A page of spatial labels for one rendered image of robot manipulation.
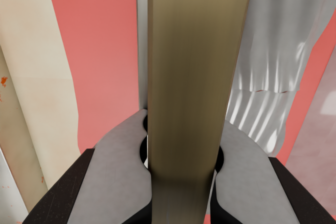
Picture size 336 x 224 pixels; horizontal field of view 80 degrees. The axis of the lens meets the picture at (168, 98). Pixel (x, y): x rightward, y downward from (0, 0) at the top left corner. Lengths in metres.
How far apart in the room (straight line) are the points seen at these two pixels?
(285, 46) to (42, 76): 0.20
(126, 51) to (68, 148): 0.13
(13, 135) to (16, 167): 0.03
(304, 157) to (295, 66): 0.11
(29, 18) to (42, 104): 0.08
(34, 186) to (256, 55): 0.26
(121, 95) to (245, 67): 0.11
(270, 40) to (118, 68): 0.12
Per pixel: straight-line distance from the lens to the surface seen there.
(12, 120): 0.23
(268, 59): 0.19
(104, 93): 0.19
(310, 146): 0.26
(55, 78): 0.21
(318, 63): 0.21
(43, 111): 0.23
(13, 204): 0.28
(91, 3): 0.18
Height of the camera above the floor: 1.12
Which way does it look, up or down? 63 degrees down
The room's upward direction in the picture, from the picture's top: 178 degrees counter-clockwise
